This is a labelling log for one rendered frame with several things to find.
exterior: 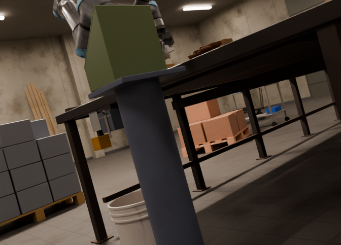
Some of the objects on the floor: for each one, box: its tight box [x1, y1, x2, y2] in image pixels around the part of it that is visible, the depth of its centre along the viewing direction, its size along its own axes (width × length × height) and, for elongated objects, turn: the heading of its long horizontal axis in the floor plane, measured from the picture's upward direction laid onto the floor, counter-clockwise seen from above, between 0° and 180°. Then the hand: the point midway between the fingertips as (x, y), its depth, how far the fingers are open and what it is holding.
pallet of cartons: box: [177, 98, 251, 158], centre depth 602 cm, size 141×107×79 cm
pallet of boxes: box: [0, 119, 86, 226], centre depth 401 cm, size 108×72×107 cm
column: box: [88, 66, 204, 245], centre depth 133 cm, size 38×38×87 cm
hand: (166, 63), depth 201 cm, fingers open, 14 cm apart
